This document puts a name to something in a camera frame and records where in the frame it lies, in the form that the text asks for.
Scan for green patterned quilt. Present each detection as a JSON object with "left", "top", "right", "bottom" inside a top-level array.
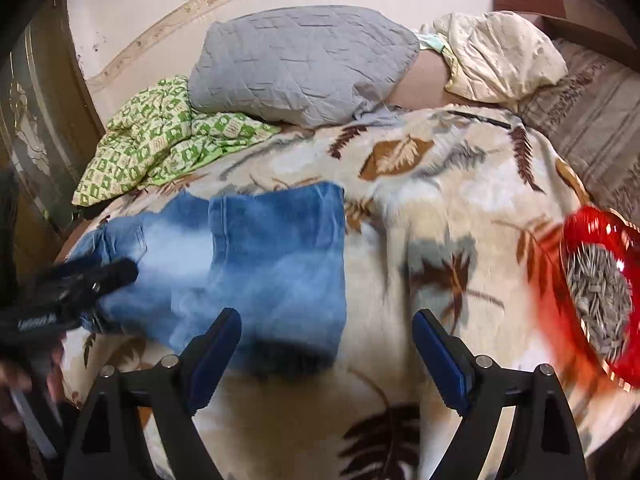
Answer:
[{"left": 72, "top": 75, "right": 281, "bottom": 207}]

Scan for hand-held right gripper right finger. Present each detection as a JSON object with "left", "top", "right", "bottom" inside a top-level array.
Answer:
[{"left": 411, "top": 308, "right": 588, "bottom": 480}]

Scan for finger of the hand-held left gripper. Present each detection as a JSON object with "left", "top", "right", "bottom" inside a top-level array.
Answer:
[{"left": 65, "top": 258, "right": 139, "bottom": 306}]

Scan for cream crumpled pillow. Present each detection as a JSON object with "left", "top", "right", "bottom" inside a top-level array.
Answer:
[{"left": 432, "top": 10, "right": 568, "bottom": 111}]

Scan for striped beige bed sheet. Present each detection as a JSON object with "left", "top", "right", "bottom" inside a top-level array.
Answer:
[{"left": 520, "top": 37, "right": 640, "bottom": 216}]

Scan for person's left hand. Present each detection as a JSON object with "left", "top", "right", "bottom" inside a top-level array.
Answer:
[{"left": 0, "top": 347, "right": 66, "bottom": 431}]

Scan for blue denim pants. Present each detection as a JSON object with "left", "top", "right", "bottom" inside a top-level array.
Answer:
[{"left": 67, "top": 181, "right": 348, "bottom": 368}]

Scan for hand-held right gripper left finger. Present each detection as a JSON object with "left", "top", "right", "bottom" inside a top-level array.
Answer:
[{"left": 62, "top": 307, "right": 243, "bottom": 480}]

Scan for red plastic bowl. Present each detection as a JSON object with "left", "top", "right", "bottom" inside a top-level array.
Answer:
[{"left": 560, "top": 205, "right": 640, "bottom": 393}]

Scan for pile of sunflower seeds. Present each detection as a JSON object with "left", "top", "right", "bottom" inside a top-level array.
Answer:
[{"left": 565, "top": 245, "right": 633, "bottom": 361}]

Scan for grey quilted pillow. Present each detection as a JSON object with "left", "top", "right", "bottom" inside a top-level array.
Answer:
[{"left": 188, "top": 5, "right": 421, "bottom": 128}]

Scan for wooden door with patterned glass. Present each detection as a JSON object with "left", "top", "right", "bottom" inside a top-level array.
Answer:
[{"left": 0, "top": 0, "right": 106, "bottom": 261}]

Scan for leaf print fleece blanket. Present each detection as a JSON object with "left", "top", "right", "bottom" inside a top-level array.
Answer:
[{"left": 55, "top": 105, "right": 640, "bottom": 480}]

